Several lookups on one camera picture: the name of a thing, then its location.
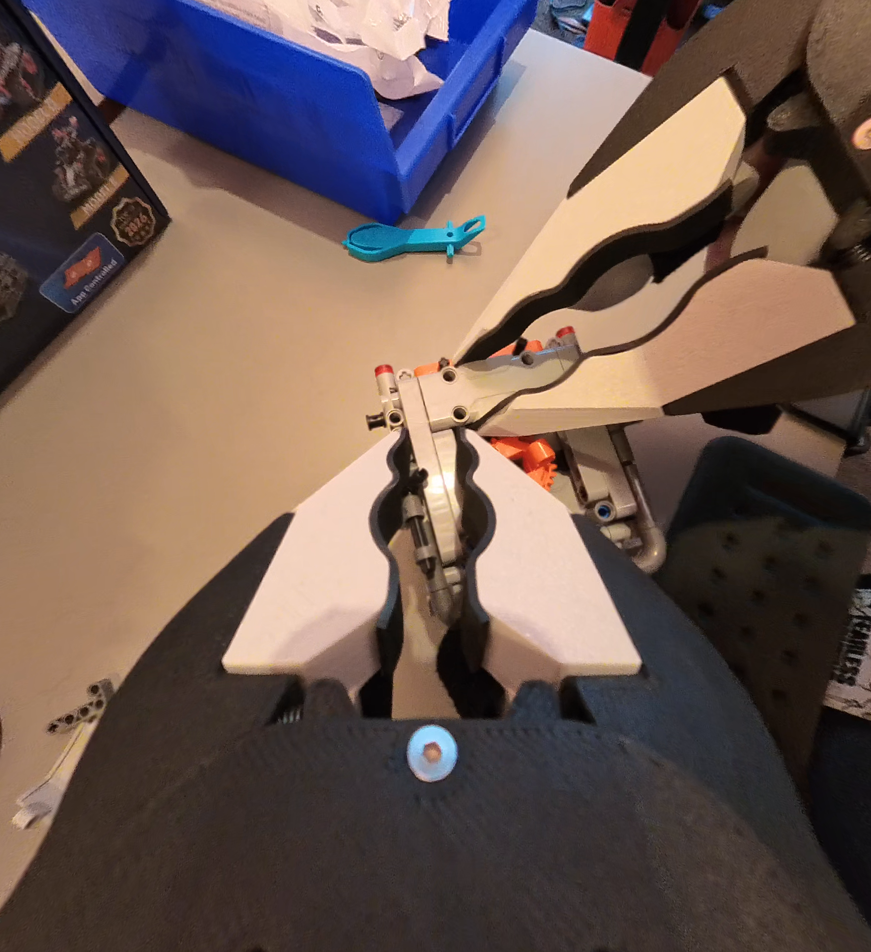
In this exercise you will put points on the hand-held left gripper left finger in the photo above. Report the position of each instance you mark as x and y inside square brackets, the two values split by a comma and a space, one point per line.
[309, 595]

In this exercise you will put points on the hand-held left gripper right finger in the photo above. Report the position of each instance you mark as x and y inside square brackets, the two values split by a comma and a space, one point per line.
[554, 595]

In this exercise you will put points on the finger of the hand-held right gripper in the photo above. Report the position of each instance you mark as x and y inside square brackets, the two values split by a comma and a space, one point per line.
[748, 335]
[629, 208]

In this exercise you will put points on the grey toy brick model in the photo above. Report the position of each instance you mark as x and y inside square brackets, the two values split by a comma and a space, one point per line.
[435, 402]

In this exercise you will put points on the teal brick separator tool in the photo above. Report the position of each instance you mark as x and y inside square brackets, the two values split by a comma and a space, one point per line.
[398, 238]

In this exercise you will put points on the small dark toy part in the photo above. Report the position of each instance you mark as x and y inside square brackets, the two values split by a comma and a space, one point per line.
[79, 705]

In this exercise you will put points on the clear plastic bags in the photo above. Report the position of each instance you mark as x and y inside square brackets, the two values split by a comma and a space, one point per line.
[361, 37]

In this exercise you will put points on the black white printed card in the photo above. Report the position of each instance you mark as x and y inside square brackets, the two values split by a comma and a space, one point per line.
[870, 655]

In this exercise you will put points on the small grey toy part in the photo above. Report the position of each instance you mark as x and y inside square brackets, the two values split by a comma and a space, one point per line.
[46, 781]

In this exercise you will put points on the blue plastic bin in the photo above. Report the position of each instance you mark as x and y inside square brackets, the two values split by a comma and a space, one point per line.
[257, 89]

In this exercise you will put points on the robot kit box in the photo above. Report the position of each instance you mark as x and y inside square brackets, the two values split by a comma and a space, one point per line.
[34, 194]

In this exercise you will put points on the red metal frame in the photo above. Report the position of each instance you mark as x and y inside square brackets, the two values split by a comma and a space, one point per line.
[636, 30]

